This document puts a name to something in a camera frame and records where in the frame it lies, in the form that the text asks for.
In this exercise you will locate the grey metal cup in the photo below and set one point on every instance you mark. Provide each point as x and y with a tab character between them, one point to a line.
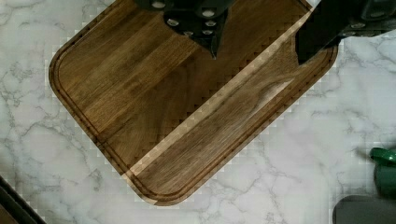
356	209

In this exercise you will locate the green container with lid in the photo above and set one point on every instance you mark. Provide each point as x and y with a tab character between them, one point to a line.
385	171

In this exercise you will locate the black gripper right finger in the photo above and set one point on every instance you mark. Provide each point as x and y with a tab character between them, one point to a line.
333	20

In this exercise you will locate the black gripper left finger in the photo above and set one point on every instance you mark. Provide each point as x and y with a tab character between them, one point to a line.
202	21

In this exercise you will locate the large walnut cutting board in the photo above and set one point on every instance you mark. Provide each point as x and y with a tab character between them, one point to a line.
165	112

